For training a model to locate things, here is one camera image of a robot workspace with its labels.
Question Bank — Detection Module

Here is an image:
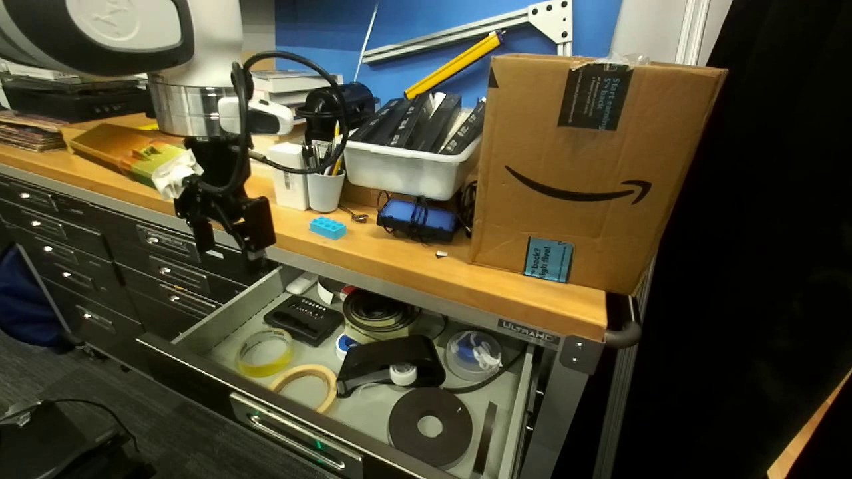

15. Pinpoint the black flat case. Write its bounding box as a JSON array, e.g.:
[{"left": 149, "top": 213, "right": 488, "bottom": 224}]
[
  {"left": 442, "top": 97, "right": 490, "bottom": 158},
  {"left": 407, "top": 91, "right": 464, "bottom": 153},
  {"left": 354, "top": 92, "right": 422, "bottom": 150}
]

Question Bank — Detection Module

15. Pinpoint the black flat box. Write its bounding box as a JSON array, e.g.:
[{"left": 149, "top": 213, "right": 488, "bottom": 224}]
[{"left": 261, "top": 293, "right": 345, "bottom": 349}]

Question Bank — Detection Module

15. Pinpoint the yellow bar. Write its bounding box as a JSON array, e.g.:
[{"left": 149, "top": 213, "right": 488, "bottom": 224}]
[{"left": 402, "top": 29, "right": 503, "bottom": 100}]

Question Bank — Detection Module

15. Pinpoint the white pen cup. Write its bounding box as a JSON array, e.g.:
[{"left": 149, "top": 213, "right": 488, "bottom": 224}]
[{"left": 303, "top": 166, "right": 349, "bottom": 213}]

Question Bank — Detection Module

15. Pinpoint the black strip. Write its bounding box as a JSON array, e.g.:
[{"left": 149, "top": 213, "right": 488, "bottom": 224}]
[{"left": 472, "top": 399, "right": 502, "bottom": 475}]

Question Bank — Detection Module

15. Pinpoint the dark blue bag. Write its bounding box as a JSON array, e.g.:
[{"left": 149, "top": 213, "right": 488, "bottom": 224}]
[{"left": 0, "top": 241, "right": 69, "bottom": 351}]

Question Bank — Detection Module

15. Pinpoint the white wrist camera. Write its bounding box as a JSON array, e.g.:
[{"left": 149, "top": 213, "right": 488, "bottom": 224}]
[{"left": 215, "top": 92, "right": 299, "bottom": 139}]

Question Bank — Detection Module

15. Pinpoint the blue and black toy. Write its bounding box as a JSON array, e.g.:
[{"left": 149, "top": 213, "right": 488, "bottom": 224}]
[{"left": 377, "top": 193, "right": 460, "bottom": 244}]

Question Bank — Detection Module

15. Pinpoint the white panel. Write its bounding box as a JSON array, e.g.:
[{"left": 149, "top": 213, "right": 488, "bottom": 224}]
[{"left": 611, "top": 0, "right": 735, "bottom": 67}]

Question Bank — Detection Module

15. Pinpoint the thin white rod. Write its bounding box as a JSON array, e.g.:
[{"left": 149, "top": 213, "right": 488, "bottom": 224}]
[{"left": 353, "top": 3, "right": 384, "bottom": 84}]

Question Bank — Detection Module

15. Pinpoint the open grey metal drawer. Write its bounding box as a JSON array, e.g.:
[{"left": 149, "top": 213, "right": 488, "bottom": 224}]
[{"left": 130, "top": 262, "right": 543, "bottom": 479}]

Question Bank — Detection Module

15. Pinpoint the small blue block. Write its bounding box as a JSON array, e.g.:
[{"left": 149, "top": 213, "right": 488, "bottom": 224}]
[{"left": 309, "top": 214, "right": 353, "bottom": 241}]

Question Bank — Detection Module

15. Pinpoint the wooden plank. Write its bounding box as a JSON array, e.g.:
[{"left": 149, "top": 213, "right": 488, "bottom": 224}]
[{"left": 768, "top": 370, "right": 852, "bottom": 479}]

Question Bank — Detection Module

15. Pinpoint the black tape roll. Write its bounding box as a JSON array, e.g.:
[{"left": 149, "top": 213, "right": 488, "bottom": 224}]
[{"left": 386, "top": 386, "right": 478, "bottom": 471}]

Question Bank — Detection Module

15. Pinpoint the small white roll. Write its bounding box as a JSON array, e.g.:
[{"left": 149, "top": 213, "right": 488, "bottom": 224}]
[{"left": 386, "top": 358, "right": 422, "bottom": 389}]

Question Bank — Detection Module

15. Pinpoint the metal rail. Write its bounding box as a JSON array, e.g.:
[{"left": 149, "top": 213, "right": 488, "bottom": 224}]
[{"left": 361, "top": 0, "right": 575, "bottom": 67}]

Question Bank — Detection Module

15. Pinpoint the black floor bag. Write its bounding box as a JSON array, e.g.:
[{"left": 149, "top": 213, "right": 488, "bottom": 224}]
[{"left": 0, "top": 395, "right": 158, "bottom": 479}]

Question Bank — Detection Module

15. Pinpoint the black pouch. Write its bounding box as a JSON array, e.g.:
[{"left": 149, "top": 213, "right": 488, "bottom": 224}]
[{"left": 303, "top": 79, "right": 382, "bottom": 141}]

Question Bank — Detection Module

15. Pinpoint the grey metal hook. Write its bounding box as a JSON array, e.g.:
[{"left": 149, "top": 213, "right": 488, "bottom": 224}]
[{"left": 604, "top": 294, "right": 645, "bottom": 351}]

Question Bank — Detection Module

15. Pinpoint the stack of books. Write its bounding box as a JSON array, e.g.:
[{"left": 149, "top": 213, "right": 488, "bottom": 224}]
[{"left": 251, "top": 68, "right": 345, "bottom": 144}]

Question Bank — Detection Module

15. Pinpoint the brown book stack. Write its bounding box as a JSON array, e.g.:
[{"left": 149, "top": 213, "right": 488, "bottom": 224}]
[{"left": 0, "top": 115, "right": 69, "bottom": 150}]

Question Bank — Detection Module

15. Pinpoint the cardboard shipping box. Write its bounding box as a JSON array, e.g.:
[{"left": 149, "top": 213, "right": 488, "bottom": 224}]
[{"left": 468, "top": 49, "right": 729, "bottom": 298}]

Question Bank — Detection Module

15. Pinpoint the grey metal bench leg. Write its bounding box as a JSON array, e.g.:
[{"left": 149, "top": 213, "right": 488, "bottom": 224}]
[{"left": 522, "top": 334, "right": 643, "bottom": 479}]

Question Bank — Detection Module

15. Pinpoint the small white box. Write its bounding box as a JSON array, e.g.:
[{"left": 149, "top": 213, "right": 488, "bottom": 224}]
[{"left": 263, "top": 141, "right": 313, "bottom": 213}]

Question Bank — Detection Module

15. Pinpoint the black curtain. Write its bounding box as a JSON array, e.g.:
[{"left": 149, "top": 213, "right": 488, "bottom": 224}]
[{"left": 611, "top": 0, "right": 852, "bottom": 479}]

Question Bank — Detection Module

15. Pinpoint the white plastic bin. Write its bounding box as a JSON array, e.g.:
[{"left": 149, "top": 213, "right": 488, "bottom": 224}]
[{"left": 342, "top": 91, "right": 490, "bottom": 205}]

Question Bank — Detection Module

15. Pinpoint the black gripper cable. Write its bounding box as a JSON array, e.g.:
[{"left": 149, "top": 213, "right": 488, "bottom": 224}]
[{"left": 231, "top": 49, "right": 353, "bottom": 178}]

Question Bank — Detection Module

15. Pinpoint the wire spool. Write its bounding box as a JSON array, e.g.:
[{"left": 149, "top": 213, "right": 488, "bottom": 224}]
[{"left": 342, "top": 288, "right": 422, "bottom": 343}]

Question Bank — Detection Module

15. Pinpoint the beige masking tape roll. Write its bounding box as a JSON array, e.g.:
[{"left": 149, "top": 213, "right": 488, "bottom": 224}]
[{"left": 270, "top": 362, "right": 342, "bottom": 417}]

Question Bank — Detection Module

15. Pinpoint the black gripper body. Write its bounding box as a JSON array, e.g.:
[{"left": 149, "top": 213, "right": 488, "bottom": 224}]
[{"left": 170, "top": 133, "right": 279, "bottom": 261}]

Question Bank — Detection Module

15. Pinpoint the grey drawer cabinet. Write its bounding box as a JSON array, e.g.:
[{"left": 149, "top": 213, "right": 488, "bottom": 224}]
[{"left": 0, "top": 170, "right": 277, "bottom": 366}]

